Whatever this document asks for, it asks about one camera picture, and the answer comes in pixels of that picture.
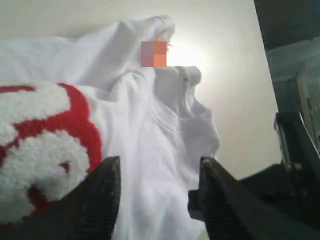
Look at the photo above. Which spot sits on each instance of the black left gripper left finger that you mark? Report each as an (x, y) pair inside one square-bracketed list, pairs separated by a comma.
[(89, 212)]

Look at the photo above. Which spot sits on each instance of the orange clothing tag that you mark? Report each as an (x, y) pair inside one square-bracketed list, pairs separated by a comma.
[(160, 54)]

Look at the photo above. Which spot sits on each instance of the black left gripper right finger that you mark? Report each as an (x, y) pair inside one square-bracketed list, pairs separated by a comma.
[(270, 205)]

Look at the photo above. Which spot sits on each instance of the white t-shirt red lettering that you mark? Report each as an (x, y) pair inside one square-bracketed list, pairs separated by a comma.
[(67, 104)]

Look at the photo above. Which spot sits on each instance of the dark equipment beside table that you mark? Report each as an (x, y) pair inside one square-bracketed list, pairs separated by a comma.
[(290, 32)]

